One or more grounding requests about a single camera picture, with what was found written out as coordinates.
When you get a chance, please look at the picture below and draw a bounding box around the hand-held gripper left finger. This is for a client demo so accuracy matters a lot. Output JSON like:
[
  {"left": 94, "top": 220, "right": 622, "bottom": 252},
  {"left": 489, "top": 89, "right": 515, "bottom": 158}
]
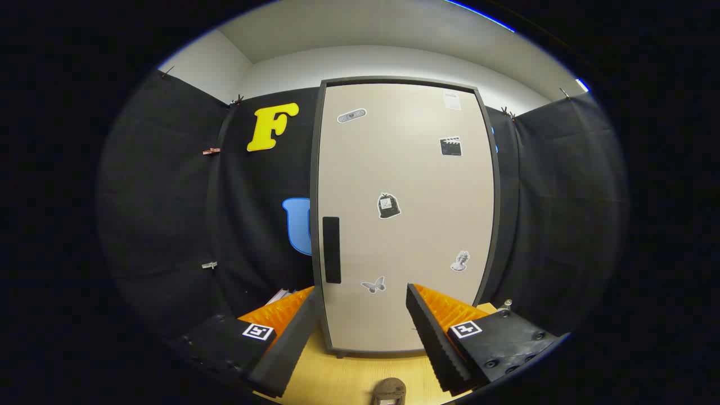
[{"left": 169, "top": 286, "right": 325, "bottom": 398}]

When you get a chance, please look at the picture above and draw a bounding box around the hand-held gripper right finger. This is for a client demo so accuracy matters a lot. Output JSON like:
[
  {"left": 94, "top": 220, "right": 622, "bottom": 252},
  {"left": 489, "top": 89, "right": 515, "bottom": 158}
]
[{"left": 406, "top": 283, "right": 569, "bottom": 396}]

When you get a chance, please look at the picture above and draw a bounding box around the brown fuzzy slipper shoe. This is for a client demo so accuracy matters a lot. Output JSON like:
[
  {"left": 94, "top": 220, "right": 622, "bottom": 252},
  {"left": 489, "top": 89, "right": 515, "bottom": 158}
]
[{"left": 371, "top": 378, "right": 407, "bottom": 405}]

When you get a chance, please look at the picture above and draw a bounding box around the dark grey shoe cabinet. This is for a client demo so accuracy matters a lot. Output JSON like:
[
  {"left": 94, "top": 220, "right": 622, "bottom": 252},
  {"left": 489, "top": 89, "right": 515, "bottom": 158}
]
[{"left": 309, "top": 76, "right": 501, "bottom": 359}]

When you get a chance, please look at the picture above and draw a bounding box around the black backdrop cloth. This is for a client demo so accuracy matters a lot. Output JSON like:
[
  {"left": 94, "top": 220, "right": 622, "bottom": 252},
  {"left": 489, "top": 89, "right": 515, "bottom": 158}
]
[{"left": 96, "top": 70, "right": 628, "bottom": 361}]

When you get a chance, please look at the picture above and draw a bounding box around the black door handle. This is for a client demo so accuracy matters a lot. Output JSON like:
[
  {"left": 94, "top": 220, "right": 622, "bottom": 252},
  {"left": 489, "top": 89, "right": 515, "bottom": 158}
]
[{"left": 322, "top": 217, "right": 342, "bottom": 284}]

